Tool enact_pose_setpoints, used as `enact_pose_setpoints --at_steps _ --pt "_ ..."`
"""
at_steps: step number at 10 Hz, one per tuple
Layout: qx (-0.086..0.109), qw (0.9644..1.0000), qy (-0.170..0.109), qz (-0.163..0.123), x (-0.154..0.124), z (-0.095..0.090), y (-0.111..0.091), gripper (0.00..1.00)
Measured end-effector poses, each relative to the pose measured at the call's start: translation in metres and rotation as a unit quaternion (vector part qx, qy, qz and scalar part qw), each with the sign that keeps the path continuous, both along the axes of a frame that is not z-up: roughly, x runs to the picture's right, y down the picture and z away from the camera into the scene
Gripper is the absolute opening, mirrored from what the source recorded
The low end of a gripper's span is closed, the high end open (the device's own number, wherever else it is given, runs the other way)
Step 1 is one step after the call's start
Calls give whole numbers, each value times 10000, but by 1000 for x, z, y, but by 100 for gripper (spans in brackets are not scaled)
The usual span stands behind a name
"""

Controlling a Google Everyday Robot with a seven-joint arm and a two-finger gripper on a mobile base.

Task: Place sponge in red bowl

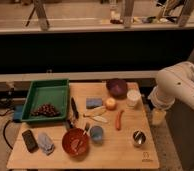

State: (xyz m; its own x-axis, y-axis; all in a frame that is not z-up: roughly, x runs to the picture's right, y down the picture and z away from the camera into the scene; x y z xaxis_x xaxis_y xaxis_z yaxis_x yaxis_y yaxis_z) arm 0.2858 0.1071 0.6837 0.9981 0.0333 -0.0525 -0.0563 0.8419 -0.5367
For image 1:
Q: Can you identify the blue sponge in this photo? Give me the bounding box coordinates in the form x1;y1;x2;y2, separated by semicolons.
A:
86;98;103;109

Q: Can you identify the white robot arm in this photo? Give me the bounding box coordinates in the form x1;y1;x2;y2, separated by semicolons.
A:
148;61;194;110

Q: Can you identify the purple bowl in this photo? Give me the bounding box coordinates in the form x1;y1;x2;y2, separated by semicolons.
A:
106;78;128;98

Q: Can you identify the red bowl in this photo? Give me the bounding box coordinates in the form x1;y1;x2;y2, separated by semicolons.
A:
62;128;89;157

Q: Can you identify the yellow apple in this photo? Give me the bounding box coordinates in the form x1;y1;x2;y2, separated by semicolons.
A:
105;98;117;110

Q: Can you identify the black knife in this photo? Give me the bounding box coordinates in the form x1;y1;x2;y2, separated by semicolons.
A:
71;97;79;119

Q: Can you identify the orange carrot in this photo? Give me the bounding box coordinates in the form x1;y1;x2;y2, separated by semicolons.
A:
115;110;124;131

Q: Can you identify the white plastic cup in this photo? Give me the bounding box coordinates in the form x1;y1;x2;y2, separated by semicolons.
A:
127;90;141;107

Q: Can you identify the small blue cup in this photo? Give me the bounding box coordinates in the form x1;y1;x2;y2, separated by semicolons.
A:
90;126;104;143

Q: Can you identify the green plastic tray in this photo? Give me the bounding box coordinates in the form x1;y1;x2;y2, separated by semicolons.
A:
21;79;69;123

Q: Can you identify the pile of brown nuts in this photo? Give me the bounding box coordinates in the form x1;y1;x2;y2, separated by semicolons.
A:
31;103;60;117

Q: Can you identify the metal cup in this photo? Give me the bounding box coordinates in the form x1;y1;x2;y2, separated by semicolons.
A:
132;131;146;147

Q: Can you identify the grey blue cloth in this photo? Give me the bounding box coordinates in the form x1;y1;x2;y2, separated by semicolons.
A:
37;132;55;155

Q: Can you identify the blue power box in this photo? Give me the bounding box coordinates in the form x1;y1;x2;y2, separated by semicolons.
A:
13;105;23;123

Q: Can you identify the black phone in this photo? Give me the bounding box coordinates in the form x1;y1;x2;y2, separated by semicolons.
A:
22;130;38;153

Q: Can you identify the black cable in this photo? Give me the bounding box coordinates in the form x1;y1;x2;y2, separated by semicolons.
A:
0;87;15;150

